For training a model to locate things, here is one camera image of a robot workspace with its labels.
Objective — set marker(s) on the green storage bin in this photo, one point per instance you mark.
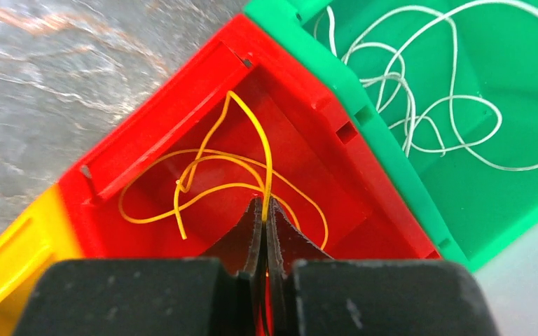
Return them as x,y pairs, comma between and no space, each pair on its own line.
445,94

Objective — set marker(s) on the yellow storage bin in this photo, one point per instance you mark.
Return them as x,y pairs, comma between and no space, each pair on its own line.
40,236

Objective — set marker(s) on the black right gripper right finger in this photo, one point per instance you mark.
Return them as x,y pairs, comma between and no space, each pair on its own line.
313,294

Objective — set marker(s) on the red storage bin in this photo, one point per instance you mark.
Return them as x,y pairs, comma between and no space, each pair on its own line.
178,173

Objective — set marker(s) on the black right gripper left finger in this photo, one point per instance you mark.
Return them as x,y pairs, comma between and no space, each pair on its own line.
220,292

